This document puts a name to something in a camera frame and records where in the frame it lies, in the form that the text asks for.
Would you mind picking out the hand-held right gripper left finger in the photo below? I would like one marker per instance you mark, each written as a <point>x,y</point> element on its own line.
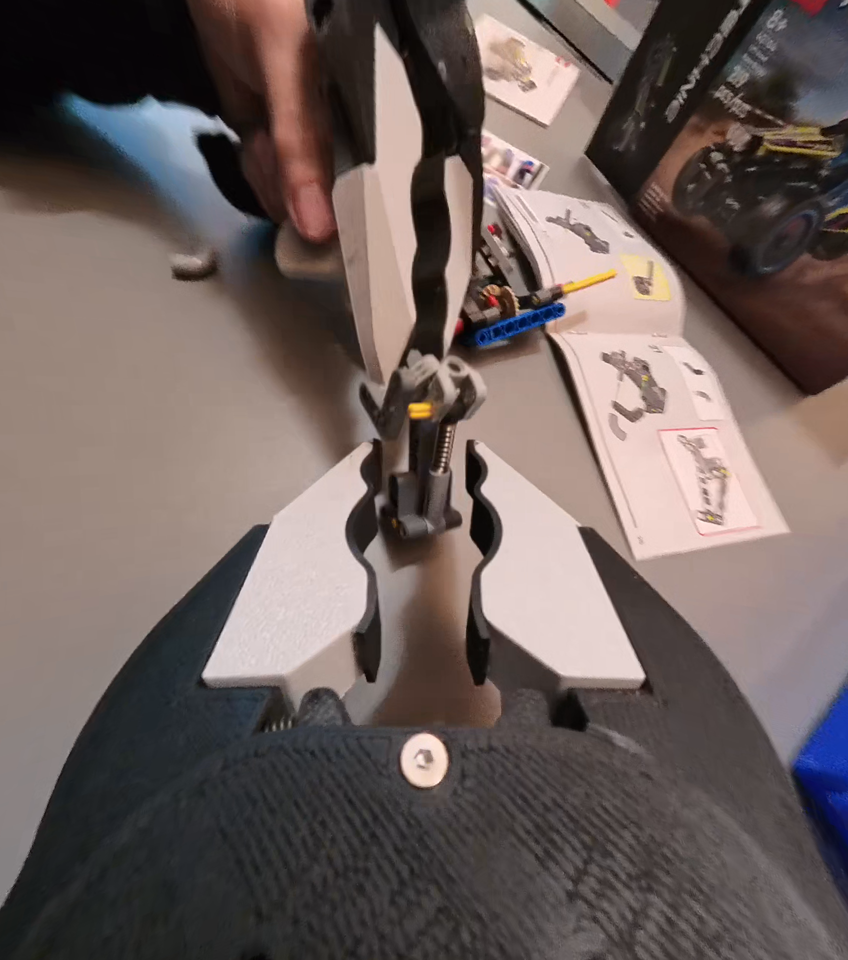
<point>289,600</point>

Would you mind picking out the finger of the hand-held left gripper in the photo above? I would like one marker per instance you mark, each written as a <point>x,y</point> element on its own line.
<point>465,225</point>
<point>379,262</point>

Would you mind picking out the person's left hand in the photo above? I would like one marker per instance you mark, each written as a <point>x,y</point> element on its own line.
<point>274,112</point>

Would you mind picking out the small closed instruction booklet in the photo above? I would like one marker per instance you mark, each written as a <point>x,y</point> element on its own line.
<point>529,75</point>

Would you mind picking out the toy set box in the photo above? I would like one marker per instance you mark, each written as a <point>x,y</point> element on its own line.
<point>769,187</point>

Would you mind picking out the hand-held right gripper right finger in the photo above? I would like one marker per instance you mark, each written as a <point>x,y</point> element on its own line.
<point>559,600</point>

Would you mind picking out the toy car chassis assembly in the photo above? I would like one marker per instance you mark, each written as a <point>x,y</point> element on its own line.
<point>514,324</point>

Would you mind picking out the open instruction booklet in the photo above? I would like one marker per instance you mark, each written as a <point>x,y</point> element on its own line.
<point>619,375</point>

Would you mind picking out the grey toy connector assembly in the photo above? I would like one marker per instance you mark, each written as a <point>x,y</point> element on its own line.
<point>431,382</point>

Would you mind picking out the person's left forearm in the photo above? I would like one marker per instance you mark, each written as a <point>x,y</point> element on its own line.
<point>56,52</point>

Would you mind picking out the curved grey toy piece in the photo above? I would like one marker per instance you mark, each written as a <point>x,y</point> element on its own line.
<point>195,264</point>

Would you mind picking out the sticker sheet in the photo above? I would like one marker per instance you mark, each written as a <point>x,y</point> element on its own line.
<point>518,161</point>

